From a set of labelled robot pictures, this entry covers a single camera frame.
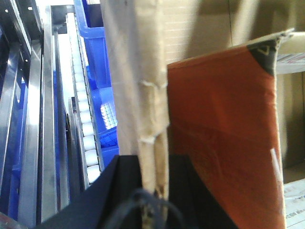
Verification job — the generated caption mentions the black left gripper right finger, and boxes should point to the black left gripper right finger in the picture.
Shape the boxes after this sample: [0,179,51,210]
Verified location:
[169,154,237,229]

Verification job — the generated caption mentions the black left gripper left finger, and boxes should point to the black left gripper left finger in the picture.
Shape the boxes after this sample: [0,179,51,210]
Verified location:
[37,155,142,229]

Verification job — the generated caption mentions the orange printed cardboard box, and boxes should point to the orange printed cardboard box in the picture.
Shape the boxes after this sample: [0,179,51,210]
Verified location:
[167,29,292,229]

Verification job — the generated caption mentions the large brown cardboard box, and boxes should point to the large brown cardboard box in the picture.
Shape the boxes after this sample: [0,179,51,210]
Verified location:
[101,0,305,198]

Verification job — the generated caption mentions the white roller conveyor track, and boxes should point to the white roller conveyor track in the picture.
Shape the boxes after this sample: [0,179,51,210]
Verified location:
[66,13,104,188]

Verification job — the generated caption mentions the blue plastic bin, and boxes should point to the blue plastic bin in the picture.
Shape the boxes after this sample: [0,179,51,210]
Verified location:
[74,0,119,157]

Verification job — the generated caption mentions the steel shelf frame rails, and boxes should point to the steel shelf frame rails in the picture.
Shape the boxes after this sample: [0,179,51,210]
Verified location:
[0,0,89,229]

